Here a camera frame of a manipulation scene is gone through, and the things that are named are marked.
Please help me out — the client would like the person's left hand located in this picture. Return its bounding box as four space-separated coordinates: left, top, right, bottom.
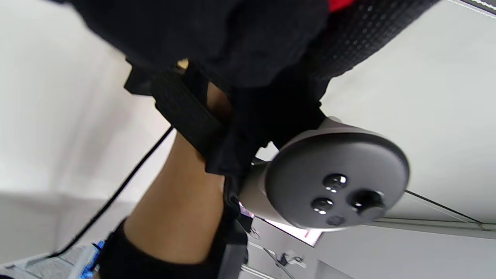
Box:
70 0 440 91

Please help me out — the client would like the person's right hand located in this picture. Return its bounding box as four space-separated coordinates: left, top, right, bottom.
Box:
205 72 330 177

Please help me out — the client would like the red rectangular towel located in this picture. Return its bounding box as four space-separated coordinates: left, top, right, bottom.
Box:
329 0 356 12

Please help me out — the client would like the grey right hand controller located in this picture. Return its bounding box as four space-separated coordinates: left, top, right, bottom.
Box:
238 116 410 233

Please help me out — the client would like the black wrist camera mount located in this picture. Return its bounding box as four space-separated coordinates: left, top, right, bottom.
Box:
124 64 233 161

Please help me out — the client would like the black cable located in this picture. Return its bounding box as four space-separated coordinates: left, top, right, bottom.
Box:
50 126 175 258

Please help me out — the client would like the dark grey wall strip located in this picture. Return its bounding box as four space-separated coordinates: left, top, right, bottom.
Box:
459 0 496 15

